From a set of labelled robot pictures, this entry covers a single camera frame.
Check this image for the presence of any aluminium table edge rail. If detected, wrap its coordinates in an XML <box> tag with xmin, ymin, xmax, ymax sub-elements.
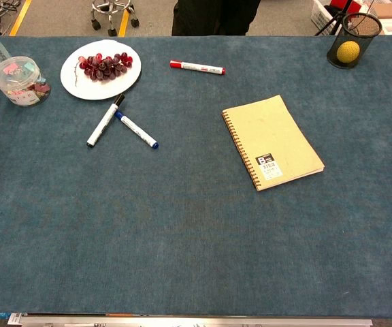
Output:
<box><xmin>7</xmin><ymin>312</ymin><xmax>374</xmax><ymax>327</ymax></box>

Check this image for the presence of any white round plate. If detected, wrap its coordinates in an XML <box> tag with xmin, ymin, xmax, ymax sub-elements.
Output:
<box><xmin>60</xmin><ymin>39</ymin><xmax>142</xmax><ymax>101</ymax></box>

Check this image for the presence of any yellow spiral notebook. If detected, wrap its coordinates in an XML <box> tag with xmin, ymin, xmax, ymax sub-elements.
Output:
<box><xmin>221</xmin><ymin>94</ymin><xmax>325</xmax><ymax>191</ymax></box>

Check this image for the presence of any person in black trousers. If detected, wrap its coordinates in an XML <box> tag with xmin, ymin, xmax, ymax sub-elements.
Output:
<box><xmin>171</xmin><ymin>0</ymin><xmax>262</xmax><ymax>37</ymax></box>

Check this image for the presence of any yellow ball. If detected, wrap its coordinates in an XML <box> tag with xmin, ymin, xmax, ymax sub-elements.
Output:
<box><xmin>336</xmin><ymin>40</ymin><xmax>361</xmax><ymax>64</ymax></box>

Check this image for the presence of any red whiteboard marker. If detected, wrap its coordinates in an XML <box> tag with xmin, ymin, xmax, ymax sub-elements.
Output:
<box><xmin>169</xmin><ymin>60</ymin><xmax>227</xmax><ymax>76</ymax></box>

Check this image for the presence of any blue felt table mat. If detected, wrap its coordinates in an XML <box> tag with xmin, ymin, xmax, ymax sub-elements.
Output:
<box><xmin>0</xmin><ymin>35</ymin><xmax>392</xmax><ymax>319</ymax></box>

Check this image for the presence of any white plastic crate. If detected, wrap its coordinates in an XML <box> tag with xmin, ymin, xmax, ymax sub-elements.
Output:
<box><xmin>310</xmin><ymin>0</ymin><xmax>344</xmax><ymax>36</ymax></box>

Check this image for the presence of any blue whiteboard marker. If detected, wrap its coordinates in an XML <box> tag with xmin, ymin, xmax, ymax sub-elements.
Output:
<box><xmin>114</xmin><ymin>110</ymin><xmax>160</xmax><ymax>150</ymax></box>

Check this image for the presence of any black mesh pen holder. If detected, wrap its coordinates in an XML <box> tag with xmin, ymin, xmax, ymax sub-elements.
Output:
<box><xmin>326</xmin><ymin>12</ymin><xmax>383</xmax><ymax>70</ymax></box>

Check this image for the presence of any clear jar of binder clips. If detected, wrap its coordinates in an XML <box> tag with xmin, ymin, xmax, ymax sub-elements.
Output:
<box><xmin>0</xmin><ymin>56</ymin><xmax>52</xmax><ymax>107</ymax></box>

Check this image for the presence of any chrome stool base with castors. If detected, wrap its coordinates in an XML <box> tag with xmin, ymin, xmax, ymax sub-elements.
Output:
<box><xmin>91</xmin><ymin>0</ymin><xmax>140</xmax><ymax>37</ymax></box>

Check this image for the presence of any black tripod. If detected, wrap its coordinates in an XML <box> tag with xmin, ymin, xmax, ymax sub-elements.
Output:
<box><xmin>314</xmin><ymin>0</ymin><xmax>353</xmax><ymax>37</ymax></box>

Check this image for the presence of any red grape bunch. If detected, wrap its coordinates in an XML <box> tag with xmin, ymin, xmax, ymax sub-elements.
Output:
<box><xmin>73</xmin><ymin>52</ymin><xmax>134</xmax><ymax>88</ymax></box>

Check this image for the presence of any black whiteboard marker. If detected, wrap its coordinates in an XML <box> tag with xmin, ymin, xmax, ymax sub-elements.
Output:
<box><xmin>86</xmin><ymin>93</ymin><xmax>126</xmax><ymax>148</ymax></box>

